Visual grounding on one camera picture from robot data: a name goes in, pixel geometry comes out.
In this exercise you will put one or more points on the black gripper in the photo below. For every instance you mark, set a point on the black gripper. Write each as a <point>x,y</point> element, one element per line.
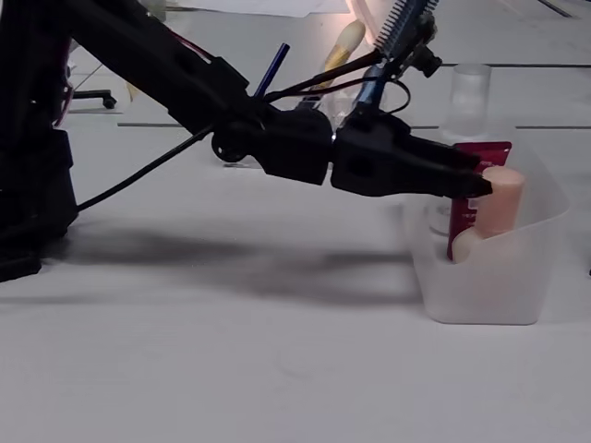
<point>375,159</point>

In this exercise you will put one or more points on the pink bottle with peach cap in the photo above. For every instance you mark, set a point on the pink bottle with peach cap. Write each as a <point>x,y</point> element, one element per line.
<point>503,203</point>

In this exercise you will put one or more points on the makeup brush with tan bristles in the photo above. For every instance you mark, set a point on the makeup brush with tan bristles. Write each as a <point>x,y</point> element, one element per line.
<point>344,41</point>

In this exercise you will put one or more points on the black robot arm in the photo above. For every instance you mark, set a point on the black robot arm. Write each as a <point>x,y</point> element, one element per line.
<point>138,60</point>

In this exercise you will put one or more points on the clear bottle with clear cap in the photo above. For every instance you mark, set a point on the clear bottle with clear cap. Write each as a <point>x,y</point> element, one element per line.
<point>471,92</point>

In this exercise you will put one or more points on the blue round hair brush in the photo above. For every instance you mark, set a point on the blue round hair brush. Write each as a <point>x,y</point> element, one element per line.
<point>371,90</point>

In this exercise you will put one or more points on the red cosmetic tube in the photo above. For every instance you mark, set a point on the red cosmetic tube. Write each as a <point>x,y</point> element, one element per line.
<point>489,152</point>

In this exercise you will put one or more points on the frosted plastic tray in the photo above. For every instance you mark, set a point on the frosted plastic tray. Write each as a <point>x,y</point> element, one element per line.
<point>485,290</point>

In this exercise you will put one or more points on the black cosmetic pencil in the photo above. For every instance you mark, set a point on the black cosmetic pencil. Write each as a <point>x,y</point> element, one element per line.
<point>272,69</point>

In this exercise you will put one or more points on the black office chair base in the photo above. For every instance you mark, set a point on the black office chair base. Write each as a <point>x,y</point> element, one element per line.
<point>92,96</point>

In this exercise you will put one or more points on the black gripper camera module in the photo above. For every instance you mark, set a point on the black gripper camera module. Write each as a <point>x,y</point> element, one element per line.
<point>427,60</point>

